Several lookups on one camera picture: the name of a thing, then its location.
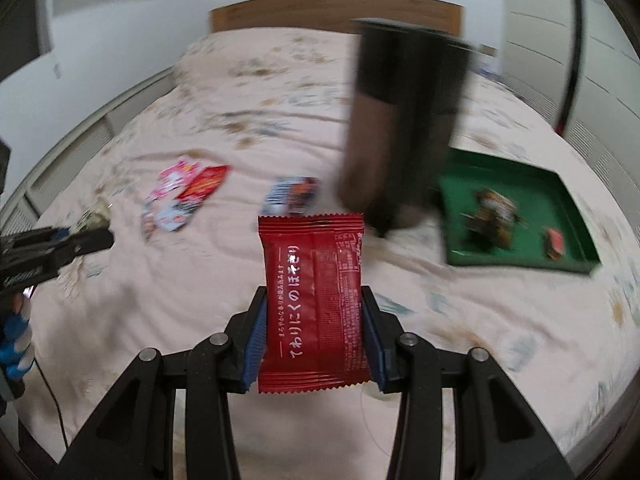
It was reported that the blue white snack bag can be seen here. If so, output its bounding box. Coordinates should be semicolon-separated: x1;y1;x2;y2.
260;177;320;217

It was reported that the blue gloved left hand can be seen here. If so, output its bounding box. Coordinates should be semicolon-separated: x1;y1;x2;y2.
1;294;35;382

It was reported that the pink My Melody snack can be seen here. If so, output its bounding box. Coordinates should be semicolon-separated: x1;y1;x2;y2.
141;157;201;242

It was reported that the wooden headboard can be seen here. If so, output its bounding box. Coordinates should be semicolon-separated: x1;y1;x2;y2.
209;0;464;37

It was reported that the dark red snack packet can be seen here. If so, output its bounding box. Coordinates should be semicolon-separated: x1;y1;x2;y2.
258;214;370;393

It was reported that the black cable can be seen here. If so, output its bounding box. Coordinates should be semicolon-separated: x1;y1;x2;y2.
32;356;71;453

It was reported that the brown wrapped candy bag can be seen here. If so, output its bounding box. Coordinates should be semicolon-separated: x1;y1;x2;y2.
462;188;523;252

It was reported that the black and bronze kettle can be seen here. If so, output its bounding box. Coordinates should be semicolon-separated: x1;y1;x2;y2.
337;18;473;236

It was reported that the green tray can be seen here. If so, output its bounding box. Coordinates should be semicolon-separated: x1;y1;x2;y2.
439;148;601;275

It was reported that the small red candy packet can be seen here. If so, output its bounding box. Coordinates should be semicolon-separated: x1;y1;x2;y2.
544;228;565;260

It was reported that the red and white snack bag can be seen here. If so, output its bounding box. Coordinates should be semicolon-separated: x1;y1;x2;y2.
174;165;231;216

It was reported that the white wardrobe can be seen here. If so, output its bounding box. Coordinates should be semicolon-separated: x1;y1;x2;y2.
501;0;640;196

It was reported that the floral pink bedspread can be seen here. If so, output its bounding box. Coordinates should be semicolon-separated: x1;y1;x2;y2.
17;28;639;471

